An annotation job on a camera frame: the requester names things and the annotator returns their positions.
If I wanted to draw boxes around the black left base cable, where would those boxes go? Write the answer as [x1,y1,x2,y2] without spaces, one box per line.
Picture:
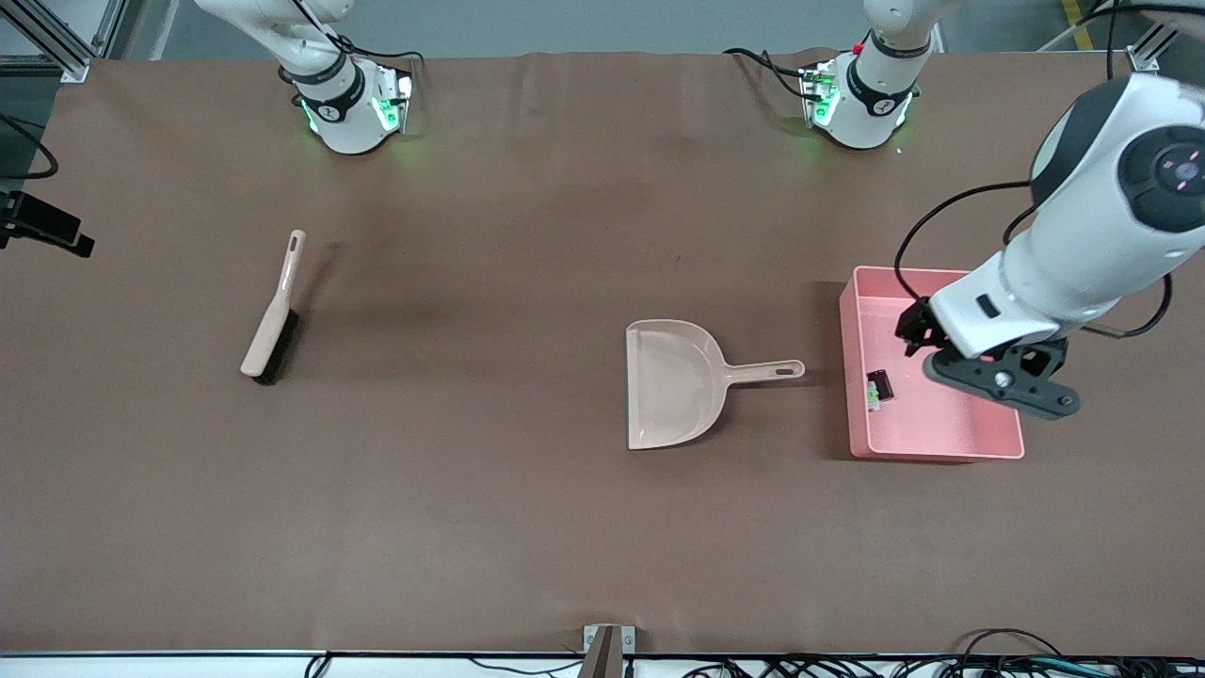
[722,47,822,103]

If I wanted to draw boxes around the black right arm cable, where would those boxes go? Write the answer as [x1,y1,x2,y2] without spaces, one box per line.
[0,113,60,181]

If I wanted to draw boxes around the black cable bundle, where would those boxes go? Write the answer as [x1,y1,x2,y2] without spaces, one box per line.
[678,628,1205,678]

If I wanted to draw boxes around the thin black cable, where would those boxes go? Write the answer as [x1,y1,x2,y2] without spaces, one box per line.
[303,650,585,678]

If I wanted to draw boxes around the black base cable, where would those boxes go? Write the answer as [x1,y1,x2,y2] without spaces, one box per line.
[722,47,822,103]
[294,0,429,69]

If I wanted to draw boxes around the beige brush with black bristles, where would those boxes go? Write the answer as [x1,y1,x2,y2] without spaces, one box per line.
[239,229,309,386]

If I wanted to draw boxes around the metal table clamp bracket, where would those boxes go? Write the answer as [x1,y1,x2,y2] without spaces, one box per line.
[582,624,636,678]

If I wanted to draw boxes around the aluminium frame profile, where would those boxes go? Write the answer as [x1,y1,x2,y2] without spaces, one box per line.
[1127,17,1180,75]
[0,0,129,84]

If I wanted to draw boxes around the beige plastic dustpan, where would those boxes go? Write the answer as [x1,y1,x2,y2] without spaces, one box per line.
[626,319,807,451]

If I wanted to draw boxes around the table cover cloth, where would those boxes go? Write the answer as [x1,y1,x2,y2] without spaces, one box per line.
[0,47,1205,656]

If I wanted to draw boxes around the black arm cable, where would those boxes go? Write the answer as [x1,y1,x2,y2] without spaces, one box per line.
[893,178,1174,341]
[0,113,60,181]

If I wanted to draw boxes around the black right base cable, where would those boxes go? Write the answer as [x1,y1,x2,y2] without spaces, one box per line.
[294,0,429,69]

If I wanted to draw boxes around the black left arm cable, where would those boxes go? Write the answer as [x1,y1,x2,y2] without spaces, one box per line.
[893,178,1174,341]

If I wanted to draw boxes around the pink plastic bin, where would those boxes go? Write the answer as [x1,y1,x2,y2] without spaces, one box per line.
[839,266,1026,462]

